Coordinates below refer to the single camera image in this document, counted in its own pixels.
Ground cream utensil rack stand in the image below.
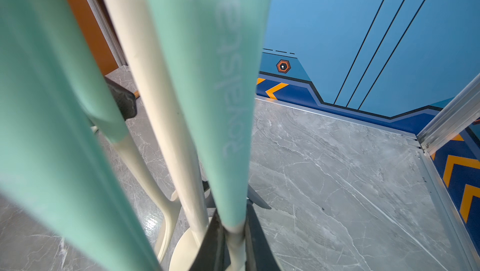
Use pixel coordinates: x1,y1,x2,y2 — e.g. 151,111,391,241
104,0,209,270

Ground dark metal trowel spatula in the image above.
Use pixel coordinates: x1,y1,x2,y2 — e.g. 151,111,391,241
104,77,138,120

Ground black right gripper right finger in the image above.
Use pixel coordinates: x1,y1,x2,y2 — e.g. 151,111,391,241
245,201,281,271

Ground cream turner mint handle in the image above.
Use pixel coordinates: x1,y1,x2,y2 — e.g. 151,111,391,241
148,0,271,270

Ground cream spatula mint handle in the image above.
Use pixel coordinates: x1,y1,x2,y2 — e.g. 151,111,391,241
1,0,181,262

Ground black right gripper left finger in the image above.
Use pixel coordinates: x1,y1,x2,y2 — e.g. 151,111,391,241
189,210,227,271

